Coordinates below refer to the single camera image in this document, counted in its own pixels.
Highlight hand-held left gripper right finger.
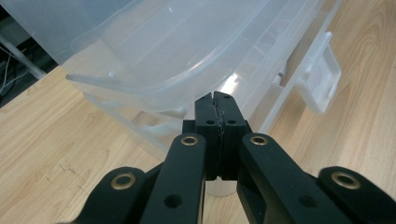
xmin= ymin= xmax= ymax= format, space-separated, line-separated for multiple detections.
xmin=214 ymin=91 xmax=253 ymax=182

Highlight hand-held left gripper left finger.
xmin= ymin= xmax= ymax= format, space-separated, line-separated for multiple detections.
xmin=181 ymin=91 xmax=223 ymax=182

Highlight white ointment tube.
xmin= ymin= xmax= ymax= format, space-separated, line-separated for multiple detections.
xmin=270 ymin=71 xmax=287 ymax=94

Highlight clear plastic storage box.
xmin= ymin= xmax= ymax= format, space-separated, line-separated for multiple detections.
xmin=0 ymin=0 xmax=344 ymax=198

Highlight grey metal desk frame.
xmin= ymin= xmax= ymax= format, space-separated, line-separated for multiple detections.
xmin=0 ymin=32 xmax=48 ymax=80

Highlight bundle of floor cables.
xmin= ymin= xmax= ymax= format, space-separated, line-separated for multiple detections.
xmin=0 ymin=46 xmax=31 ymax=95

